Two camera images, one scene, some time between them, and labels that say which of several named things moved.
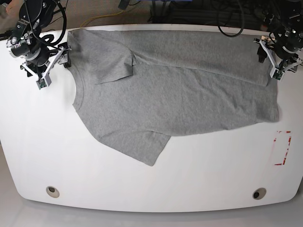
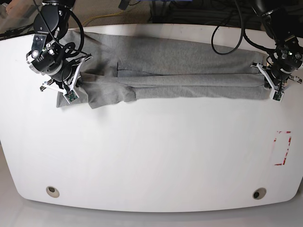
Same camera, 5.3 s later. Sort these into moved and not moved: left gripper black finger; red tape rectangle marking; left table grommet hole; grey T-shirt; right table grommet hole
Moved: grey T-shirt; left gripper black finger
Not moved: red tape rectangle marking; right table grommet hole; left table grommet hole
